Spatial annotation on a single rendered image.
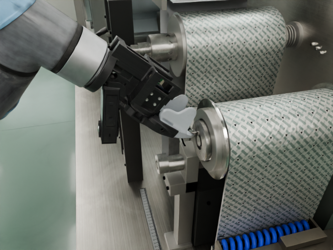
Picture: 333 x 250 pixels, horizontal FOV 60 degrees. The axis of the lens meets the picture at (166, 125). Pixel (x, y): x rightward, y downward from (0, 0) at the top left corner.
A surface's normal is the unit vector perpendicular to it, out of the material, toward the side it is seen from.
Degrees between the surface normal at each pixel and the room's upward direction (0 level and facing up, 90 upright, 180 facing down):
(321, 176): 90
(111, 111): 92
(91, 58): 68
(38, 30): 76
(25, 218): 0
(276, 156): 90
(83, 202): 0
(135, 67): 90
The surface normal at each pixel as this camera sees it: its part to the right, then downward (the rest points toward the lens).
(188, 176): 0.25, 0.55
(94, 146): 0.00, -0.82
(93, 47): 0.63, -0.13
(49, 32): 0.51, 0.18
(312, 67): -0.97, 0.14
